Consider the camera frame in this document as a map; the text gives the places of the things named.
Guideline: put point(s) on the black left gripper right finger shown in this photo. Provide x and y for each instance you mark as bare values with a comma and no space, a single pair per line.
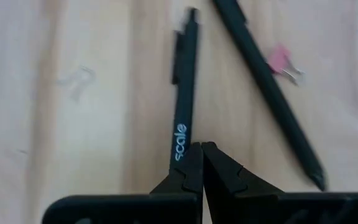
259,205

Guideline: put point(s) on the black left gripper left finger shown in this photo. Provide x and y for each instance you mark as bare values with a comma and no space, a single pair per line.
166,208

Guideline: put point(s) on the black pen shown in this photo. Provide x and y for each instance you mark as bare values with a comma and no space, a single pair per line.
185,93
269,87

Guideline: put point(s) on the pink binder clip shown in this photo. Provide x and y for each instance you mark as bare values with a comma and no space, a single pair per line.
278,60

